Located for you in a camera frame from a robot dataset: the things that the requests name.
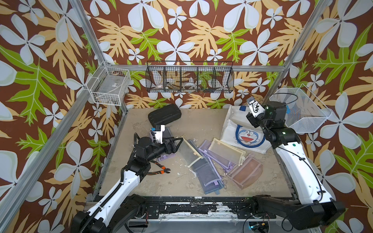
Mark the white wire basket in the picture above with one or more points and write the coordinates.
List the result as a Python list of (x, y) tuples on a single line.
[(108, 85)]

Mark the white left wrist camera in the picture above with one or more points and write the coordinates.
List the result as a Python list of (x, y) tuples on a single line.
[(156, 133)]

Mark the black hard zipper case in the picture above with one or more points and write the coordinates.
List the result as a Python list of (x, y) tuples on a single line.
[(165, 115)]

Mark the purple mesh pouch centre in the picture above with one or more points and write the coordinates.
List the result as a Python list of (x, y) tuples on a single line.
[(224, 163)]

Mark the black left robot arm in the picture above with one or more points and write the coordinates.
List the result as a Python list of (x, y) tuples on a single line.
[(118, 206)]

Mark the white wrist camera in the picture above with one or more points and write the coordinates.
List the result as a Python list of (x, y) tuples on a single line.
[(255, 107), (156, 133)]

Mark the pink mesh pouch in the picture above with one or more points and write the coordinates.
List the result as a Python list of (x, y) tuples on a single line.
[(247, 173)]

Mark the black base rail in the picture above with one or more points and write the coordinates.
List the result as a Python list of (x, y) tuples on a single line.
[(153, 207)]

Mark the white Doraemon canvas bag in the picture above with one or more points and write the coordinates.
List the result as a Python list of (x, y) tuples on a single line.
[(237, 131)]

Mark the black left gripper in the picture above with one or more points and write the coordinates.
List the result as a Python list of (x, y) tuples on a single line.
[(171, 149)]

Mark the cream mesh pouch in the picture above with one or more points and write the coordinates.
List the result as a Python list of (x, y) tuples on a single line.
[(188, 153), (228, 152)]

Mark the purple mesh pouch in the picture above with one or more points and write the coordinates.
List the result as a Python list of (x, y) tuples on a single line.
[(165, 156), (208, 177), (224, 163)]

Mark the grey mesh pouch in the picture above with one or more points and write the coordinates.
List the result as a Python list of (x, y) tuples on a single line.
[(193, 144)]

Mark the purple mesh pouch bottom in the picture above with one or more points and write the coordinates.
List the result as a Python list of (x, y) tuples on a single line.
[(208, 177)]

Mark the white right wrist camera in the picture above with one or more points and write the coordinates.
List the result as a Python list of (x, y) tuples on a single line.
[(255, 107)]

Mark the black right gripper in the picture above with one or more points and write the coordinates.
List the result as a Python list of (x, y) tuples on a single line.
[(252, 120)]

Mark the white hexagonal mesh basket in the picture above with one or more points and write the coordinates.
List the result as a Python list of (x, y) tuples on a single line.
[(308, 112)]

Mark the black wire basket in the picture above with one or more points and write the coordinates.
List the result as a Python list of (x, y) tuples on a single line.
[(189, 76)]

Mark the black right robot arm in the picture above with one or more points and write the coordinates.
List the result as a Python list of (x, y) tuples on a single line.
[(315, 206)]

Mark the purple mesh pouch left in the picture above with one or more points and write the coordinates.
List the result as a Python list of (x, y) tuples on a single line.
[(165, 156)]

